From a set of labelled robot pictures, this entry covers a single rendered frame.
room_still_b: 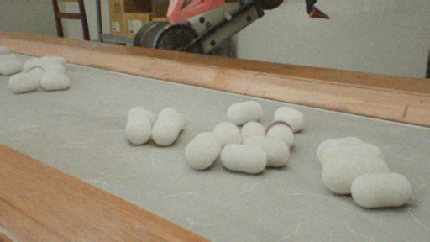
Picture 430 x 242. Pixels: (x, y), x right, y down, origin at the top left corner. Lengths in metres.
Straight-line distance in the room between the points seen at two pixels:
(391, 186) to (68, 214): 0.16
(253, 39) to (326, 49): 0.59
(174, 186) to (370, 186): 0.11
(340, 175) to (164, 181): 0.11
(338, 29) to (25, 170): 2.63
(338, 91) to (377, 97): 0.04
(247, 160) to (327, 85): 0.23
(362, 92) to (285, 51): 2.59
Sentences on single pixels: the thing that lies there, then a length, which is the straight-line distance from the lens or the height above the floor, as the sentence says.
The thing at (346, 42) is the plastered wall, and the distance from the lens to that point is 2.81.
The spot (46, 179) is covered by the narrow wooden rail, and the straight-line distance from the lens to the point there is 0.25.
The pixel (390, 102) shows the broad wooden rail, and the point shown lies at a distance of 0.49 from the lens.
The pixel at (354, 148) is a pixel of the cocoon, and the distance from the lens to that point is 0.31.
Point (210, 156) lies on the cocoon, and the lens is 0.32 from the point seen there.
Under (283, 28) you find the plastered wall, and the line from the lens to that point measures 3.09.
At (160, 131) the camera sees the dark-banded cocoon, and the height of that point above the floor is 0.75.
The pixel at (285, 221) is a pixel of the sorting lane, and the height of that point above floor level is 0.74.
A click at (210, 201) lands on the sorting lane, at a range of 0.28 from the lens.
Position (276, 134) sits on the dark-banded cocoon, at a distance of 0.35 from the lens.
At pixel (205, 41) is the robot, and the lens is 1.15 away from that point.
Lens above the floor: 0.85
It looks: 14 degrees down
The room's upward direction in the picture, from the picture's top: straight up
